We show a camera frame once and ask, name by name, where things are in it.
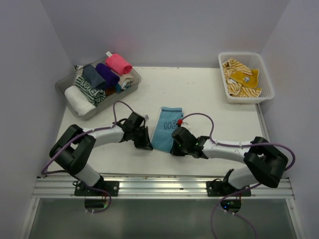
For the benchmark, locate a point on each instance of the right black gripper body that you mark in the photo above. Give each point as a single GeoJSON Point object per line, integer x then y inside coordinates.
{"type": "Point", "coordinates": [179, 150]}

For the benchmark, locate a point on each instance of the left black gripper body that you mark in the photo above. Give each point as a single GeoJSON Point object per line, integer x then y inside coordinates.
{"type": "Point", "coordinates": [140, 137]}

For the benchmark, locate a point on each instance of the light blue towel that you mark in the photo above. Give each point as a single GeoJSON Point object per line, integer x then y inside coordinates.
{"type": "Point", "coordinates": [166, 124]}

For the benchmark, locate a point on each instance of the grey plastic bin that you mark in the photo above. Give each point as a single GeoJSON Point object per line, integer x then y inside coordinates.
{"type": "Point", "coordinates": [69, 81]}

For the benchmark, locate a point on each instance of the pink towel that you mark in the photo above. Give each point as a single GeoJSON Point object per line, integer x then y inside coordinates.
{"type": "Point", "coordinates": [117, 63]}

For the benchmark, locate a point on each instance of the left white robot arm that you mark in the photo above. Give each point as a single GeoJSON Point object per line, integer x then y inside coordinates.
{"type": "Point", "coordinates": [72, 150]}

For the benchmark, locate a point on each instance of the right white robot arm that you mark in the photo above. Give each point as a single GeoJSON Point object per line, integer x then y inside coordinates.
{"type": "Point", "coordinates": [264, 163]}

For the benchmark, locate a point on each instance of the orange rolled towel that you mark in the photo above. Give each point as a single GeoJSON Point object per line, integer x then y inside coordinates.
{"type": "Point", "coordinates": [110, 90]}

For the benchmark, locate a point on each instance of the beige teal rolled towel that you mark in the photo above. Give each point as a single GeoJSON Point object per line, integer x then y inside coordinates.
{"type": "Point", "coordinates": [125, 81]}

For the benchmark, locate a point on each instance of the green patterned rolled towel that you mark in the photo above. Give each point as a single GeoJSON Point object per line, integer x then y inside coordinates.
{"type": "Point", "coordinates": [92, 95]}

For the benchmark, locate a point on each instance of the purple rolled towel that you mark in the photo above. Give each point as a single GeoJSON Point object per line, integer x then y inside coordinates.
{"type": "Point", "coordinates": [107, 74]}

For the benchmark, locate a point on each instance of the white rolled towel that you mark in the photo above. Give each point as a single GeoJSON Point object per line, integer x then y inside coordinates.
{"type": "Point", "coordinates": [78, 101]}

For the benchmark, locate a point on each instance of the grey rolled towel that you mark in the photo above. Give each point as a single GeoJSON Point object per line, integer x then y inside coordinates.
{"type": "Point", "coordinates": [93, 77]}

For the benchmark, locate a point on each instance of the yellow striped towel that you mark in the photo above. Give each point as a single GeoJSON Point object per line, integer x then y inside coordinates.
{"type": "Point", "coordinates": [241, 81]}

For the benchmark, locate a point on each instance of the white plastic basket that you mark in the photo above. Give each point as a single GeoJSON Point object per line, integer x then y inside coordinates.
{"type": "Point", "coordinates": [252, 61]}

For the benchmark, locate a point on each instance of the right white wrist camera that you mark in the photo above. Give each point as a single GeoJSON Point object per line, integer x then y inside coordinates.
{"type": "Point", "coordinates": [182, 123]}

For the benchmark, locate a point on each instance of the aluminium mounting rail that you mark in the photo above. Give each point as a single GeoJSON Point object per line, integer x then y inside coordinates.
{"type": "Point", "coordinates": [152, 187]}

